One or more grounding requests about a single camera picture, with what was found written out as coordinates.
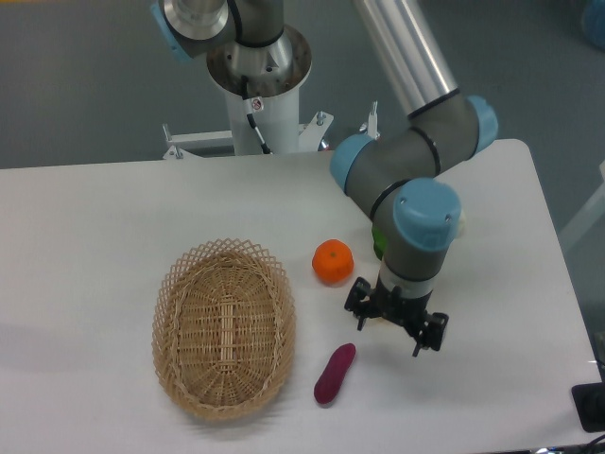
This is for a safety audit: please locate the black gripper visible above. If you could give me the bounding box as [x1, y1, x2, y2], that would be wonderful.
[344, 276, 448, 357]

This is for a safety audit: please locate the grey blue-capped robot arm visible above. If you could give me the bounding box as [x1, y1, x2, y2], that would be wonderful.
[150, 1, 498, 351]

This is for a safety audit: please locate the purple sweet potato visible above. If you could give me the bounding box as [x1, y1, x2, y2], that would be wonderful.
[313, 343, 356, 406]

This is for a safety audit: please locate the green leafy vegetable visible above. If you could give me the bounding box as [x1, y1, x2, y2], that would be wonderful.
[372, 226, 388, 260]

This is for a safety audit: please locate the orange tangerine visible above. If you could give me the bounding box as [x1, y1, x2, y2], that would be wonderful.
[311, 238, 354, 285]

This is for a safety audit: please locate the woven wicker basket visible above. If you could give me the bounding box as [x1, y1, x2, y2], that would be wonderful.
[151, 238, 296, 422]

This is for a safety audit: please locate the black device at table edge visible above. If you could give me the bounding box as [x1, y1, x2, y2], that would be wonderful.
[571, 382, 604, 433]

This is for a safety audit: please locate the blue object top right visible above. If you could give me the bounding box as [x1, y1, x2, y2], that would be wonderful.
[580, 0, 605, 50]

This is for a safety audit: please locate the white frame at right edge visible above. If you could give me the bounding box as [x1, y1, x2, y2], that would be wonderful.
[558, 162, 604, 255]

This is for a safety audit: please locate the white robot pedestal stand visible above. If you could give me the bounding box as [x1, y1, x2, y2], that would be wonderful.
[162, 26, 335, 160]

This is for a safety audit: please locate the black base cable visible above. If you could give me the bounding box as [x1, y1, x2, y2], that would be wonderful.
[240, 75, 274, 156]

